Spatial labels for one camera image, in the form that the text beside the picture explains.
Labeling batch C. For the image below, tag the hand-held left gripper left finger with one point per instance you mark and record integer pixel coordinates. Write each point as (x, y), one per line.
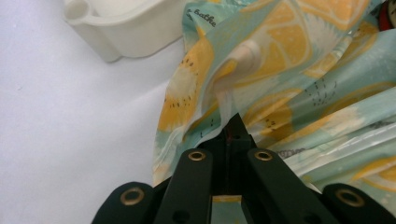
(221, 161)

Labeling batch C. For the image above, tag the white plastic tray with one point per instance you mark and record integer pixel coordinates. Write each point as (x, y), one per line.
(134, 37)

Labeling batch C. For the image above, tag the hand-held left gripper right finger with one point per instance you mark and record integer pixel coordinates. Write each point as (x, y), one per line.
(238, 161)

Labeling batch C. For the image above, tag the lemon print fabric bag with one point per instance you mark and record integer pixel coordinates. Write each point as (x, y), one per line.
(280, 77)

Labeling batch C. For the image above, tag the red round object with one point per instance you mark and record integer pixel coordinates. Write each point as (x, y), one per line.
(388, 17)

